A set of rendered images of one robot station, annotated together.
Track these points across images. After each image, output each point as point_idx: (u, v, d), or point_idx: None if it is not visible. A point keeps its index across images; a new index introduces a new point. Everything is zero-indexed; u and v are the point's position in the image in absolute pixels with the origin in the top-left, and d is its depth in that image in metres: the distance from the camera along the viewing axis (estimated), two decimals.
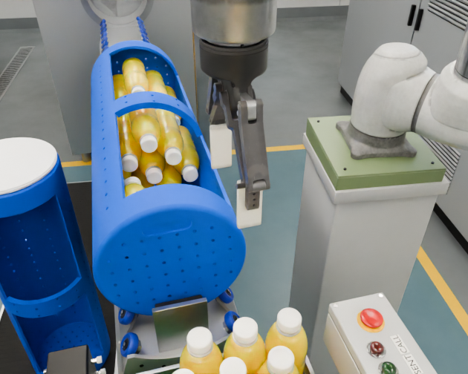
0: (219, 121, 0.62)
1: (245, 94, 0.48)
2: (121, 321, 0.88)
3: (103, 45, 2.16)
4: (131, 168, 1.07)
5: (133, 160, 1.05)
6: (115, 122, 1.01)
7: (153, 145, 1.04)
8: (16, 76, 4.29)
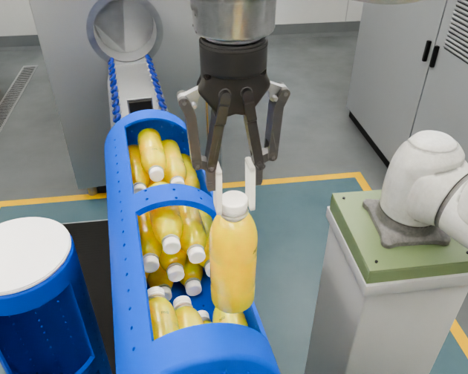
0: (215, 163, 0.57)
1: (267, 80, 0.52)
2: None
3: (112, 90, 2.10)
4: (153, 268, 1.00)
5: (154, 262, 0.99)
6: (136, 226, 0.95)
7: (176, 247, 0.98)
8: (19, 99, 4.23)
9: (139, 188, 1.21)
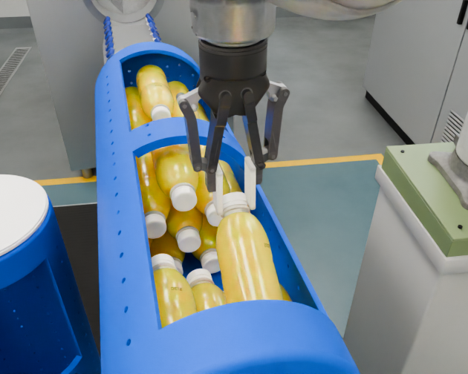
0: (215, 165, 0.57)
1: (266, 80, 0.52)
2: None
3: (108, 47, 1.81)
4: (157, 232, 0.72)
5: (160, 222, 0.70)
6: (134, 169, 0.66)
7: (191, 200, 0.69)
8: (11, 80, 3.94)
9: None
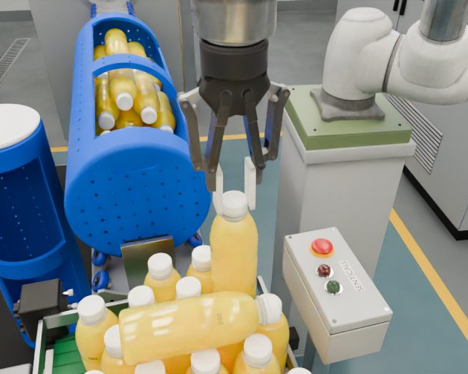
0: (215, 165, 0.57)
1: (267, 80, 0.52)
2: (93, 263, 0.93)
3: None
4: (108, 125, 1.11)
5: (109, 118, 1.10)
6: (91, 80, 1.06)
7: (128, 102, 1.09)
8: (12, 67, 4.34)
9: (102, 74, 1.32)
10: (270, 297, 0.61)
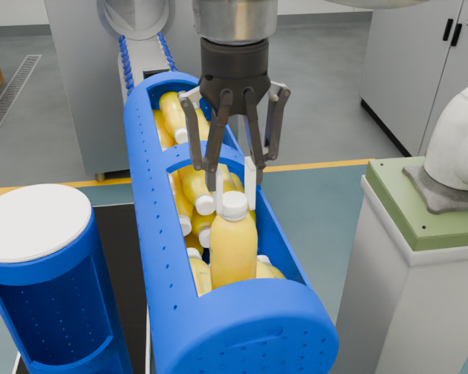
0: (215, 164, 0.57)
1: (267, 79, 0.52)
2: None
3: (125, 66, 2.01)
4: (184, 231, 0.92)
5: (186, 224, 0.91)
6: (168, 183, 0.86)
7: (211, 207, 0.89)
8: (24, 87, 4.14)
9: None
10: None
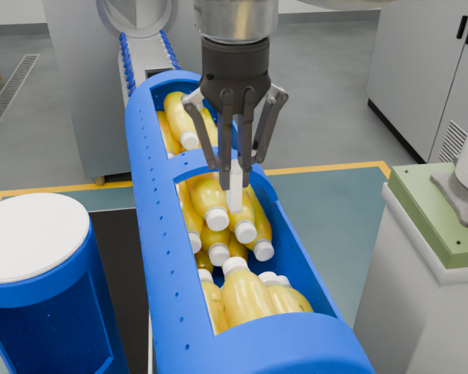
0: (229, 163, 0.57)
1: (267, 81, 0.53)
2: None
3: (125, 64, 1.91)
4: (193, 249, 0.82)
5: (196, 241, 0.81)
6: (175, 195, 0.76)
7: (223, 222, 0.79)
8: (21, 87, 4.04)
9: (169, 158, 1.02)
10: None
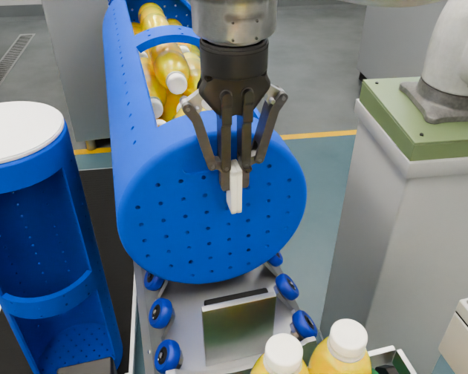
0: (239, 161, 0.58)
1: (199, 90, 0.50)
2: (157, 321, 0.65)
3: None
4: (156, 113, 0.89)
5: (157, 104, 0.88)
6: (137, 56, 0.84)
7: (182, 84, 0.87)
8: (15, 63, 4.07)
9: (140, 54, 1.10)
10: None
